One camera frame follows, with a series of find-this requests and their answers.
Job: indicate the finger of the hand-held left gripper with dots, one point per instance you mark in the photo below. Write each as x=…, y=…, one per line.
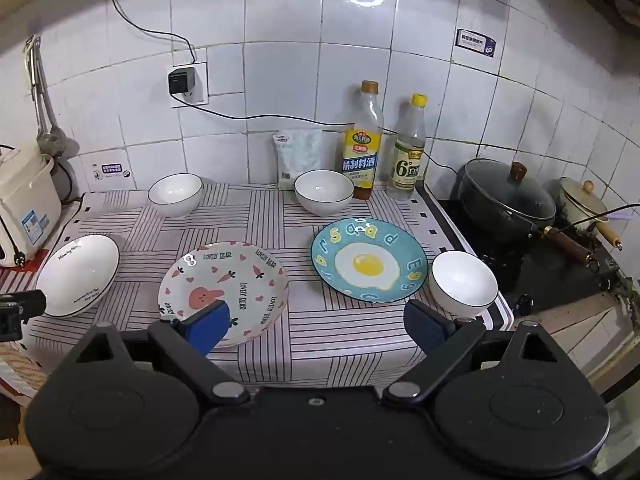
x=25, y=302

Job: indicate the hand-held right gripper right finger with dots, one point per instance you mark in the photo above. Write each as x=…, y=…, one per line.
x=425, y=324

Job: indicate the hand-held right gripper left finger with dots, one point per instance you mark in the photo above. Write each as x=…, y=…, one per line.
x=207, y=325

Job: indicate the white ribbed bowl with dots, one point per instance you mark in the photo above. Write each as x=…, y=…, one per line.
x=462, y=282
x=175, y=194
x=323, y=191

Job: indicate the large white lettered bowl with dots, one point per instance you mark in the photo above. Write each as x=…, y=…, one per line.
x=77, y=275

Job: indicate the pink rabbit carrot plate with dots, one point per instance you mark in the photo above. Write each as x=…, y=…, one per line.
x=235, y=270

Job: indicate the blue fried egg plate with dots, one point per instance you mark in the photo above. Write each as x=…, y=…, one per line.
x=367, y=262

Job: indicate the white rice cooker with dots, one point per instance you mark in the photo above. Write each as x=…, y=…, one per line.
x=25, y=200

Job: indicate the striped tablecloth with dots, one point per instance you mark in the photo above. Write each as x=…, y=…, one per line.
x=310, y=330

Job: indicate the black gas stove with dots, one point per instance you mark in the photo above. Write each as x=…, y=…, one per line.
x=545, y=280

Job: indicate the glass wok lid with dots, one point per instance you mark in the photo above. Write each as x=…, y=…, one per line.
x=500, y=194

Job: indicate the clear vinegar bottle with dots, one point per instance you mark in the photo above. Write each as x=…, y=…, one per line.
x=407, y=160

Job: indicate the yellow label cooking wine bottle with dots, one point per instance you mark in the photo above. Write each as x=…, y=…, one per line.
x=364, y=155

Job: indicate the white salt bag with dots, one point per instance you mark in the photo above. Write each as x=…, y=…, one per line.
x=298, y=157

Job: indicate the cream enamel pot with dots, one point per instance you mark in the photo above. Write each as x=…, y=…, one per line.
x=580, y=212

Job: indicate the cream pot lid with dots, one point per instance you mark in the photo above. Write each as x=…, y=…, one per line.
x=582, y=194

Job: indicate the purple plastic strip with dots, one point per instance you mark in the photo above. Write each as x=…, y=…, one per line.
x=620, y=215

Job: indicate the black charger plug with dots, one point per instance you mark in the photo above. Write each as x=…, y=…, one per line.
x=181, y=81

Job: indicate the white wall sticker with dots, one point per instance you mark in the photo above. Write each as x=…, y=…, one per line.
x=111, y=170

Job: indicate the white wall socket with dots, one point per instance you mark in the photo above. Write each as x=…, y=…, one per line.
x=200, y=85

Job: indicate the dark wall sticker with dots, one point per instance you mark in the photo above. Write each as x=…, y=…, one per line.
x=475, y=44

